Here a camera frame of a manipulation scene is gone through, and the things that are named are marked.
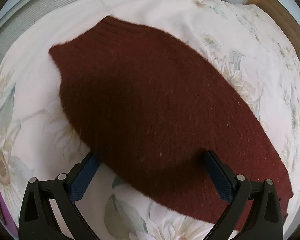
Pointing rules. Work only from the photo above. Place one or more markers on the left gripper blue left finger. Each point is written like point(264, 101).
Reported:
point(37, 220)

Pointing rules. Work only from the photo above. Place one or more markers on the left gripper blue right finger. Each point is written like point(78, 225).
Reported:
point(264, 220)

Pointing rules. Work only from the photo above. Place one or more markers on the dark red knit sweater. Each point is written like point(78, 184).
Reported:
point(151, 106)

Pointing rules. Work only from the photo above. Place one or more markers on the pink floral bed cover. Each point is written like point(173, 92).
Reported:
point(242, 41)

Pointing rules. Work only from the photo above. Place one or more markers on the wooden headboard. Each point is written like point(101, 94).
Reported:
point(283, 19)

